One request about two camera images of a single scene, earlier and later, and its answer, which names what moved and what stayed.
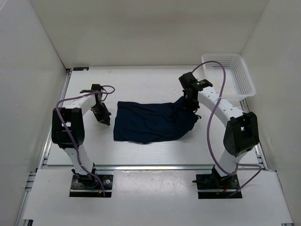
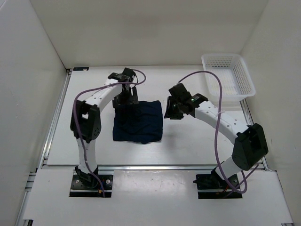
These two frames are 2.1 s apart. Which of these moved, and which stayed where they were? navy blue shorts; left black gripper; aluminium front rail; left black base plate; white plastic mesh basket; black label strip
Moved: navy blue shorts; left black gripper
Stayed: aluminium front rail; white plastic mesh basket; left black base plate; black label strip
